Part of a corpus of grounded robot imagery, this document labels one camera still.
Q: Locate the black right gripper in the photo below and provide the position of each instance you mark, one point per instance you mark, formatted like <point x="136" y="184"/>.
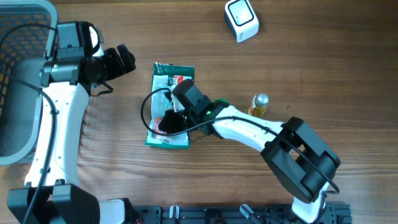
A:
<point x="174" y="123"/>

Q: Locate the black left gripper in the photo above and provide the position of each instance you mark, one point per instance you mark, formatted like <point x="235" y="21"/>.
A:
<point x="119" y="67"/>

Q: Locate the red sachet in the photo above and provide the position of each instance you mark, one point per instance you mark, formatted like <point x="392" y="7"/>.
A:
<point x="176" y="79"/>

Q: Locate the green glove package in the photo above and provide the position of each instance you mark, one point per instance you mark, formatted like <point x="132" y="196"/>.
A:
<point x="162" y="78"/>

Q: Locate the green lid jar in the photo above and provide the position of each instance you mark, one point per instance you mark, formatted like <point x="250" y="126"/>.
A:
<point x="222" y="102"/>

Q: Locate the yellow oil bottle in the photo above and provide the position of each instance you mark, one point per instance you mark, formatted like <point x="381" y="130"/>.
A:
<point x="259" y="105"/>

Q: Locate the orange tissue pack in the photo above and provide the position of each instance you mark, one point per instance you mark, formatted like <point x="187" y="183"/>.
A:
<point x="164" y="139"/>

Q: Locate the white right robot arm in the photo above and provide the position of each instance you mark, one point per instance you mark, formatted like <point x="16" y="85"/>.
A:
<point x="302" y="162"/>

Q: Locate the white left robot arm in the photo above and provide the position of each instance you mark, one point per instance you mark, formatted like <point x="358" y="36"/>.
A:
<point x="51" y="192"/>

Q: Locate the white barcode scanner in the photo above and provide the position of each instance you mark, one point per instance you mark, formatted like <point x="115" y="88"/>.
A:
<point x="241" y="19"/>

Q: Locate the grey plastic basket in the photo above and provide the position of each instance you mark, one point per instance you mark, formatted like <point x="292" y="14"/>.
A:
<point x="27" y="42"/>

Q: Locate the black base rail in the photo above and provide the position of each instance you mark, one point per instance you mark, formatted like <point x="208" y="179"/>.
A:
<point x="333" y="213"/>

